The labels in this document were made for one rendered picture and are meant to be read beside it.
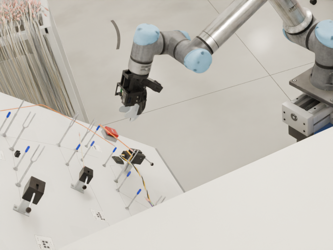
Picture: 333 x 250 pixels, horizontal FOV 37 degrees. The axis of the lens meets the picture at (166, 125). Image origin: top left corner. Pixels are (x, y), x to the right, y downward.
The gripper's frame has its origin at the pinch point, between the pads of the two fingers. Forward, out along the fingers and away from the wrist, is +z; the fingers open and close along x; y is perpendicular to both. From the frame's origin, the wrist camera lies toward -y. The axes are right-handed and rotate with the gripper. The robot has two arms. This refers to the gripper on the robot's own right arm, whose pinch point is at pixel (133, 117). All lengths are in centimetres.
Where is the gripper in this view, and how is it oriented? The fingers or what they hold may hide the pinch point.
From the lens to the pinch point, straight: 174.3
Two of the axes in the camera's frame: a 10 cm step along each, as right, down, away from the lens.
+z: -2.2, 7.9, 5.7
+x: 5.5, 5.8, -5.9
